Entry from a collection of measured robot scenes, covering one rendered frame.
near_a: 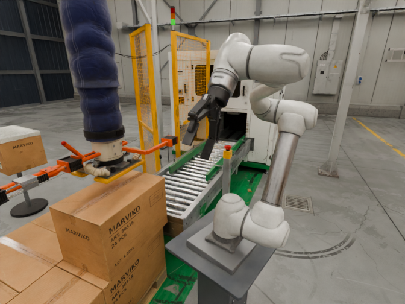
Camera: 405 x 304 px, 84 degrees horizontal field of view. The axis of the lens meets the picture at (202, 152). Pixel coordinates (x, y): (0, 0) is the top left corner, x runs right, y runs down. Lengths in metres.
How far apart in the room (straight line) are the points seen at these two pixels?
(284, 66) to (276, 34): 9.51
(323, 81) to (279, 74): 9.25
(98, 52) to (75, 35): 0.12
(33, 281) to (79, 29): 1.40
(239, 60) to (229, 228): 0.84
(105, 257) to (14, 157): 1.98
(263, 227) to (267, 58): 0.78
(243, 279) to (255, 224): 0.26
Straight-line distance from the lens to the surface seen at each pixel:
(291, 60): 0.72
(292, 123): 1.21
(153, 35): 5.02
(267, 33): 10.26
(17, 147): 3.14
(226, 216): 1.22
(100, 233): 1.35
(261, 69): 0.73
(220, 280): 1.23
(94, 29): 1.33
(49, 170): 1.29
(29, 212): 3.59
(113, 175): 1.39
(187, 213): 1.90
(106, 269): 1.51
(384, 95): 10.73
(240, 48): 0.78
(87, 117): 1.39
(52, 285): 1.71
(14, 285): 1.82
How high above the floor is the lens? 1.69
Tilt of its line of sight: 20 degrees down
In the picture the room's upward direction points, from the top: straight up
